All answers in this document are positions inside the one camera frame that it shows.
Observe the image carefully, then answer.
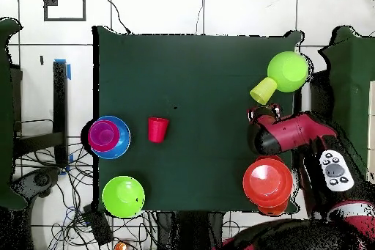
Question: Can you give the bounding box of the yellow cup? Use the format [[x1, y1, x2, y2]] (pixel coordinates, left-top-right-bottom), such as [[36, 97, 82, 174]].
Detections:
[[249, 77, 278, 106]]

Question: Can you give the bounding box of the green bowl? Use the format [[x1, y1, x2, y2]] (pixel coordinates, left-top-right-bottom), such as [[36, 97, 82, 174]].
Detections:
[[101, 175, 146, 219], [267, 51, 310, 93]]

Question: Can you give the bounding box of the large orange bowl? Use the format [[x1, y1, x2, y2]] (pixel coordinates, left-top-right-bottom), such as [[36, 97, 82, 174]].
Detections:
[[242, 157, 294, 208]]

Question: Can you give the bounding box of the red cup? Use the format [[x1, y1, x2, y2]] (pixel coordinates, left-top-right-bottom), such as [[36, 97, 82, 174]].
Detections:
[[147, 117, 170, 144]]

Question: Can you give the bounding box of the blue bowl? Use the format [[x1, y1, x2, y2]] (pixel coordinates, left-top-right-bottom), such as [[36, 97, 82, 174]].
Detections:
[[87, 115, 132, 161]]

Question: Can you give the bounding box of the pink bowl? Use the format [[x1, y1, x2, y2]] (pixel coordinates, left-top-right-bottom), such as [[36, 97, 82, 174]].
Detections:
[[87, 120, 121, 153]]

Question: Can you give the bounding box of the dark green table cloth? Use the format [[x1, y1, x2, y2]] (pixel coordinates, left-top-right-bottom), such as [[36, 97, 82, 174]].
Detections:
[[92, 25, 302, 215]]

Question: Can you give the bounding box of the green covered side table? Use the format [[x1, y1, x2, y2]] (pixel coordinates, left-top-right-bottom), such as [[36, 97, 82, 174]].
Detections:
[[0, 17, 29, 211], [318, 26, 375, 180]]

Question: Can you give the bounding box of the black power box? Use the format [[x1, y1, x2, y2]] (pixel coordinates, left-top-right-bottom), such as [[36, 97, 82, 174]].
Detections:
[[81, 203, 114, 247]]

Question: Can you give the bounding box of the black chair base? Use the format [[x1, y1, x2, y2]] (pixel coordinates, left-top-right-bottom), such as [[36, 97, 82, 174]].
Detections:
[[11, 166, 62, 199]]

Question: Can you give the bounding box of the thin floor cable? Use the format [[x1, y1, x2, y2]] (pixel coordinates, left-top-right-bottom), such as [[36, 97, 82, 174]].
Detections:
[[195, 0, 205, 35]]

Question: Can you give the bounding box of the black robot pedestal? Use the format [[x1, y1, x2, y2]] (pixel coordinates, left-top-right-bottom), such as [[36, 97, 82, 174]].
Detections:
[[156, 210, 225, 250]]

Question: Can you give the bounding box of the black floor cable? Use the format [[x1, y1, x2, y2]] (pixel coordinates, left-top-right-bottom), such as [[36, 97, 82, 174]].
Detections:
[[103, 0, 132, 34]]

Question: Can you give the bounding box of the bundle of floor cables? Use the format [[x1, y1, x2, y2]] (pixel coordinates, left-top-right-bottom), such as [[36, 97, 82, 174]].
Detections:
[[14, 141, 159, 250]]

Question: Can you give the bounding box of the black stool frame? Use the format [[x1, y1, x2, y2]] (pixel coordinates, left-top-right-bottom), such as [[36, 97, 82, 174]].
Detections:
[[11, 59, 70, 169]]

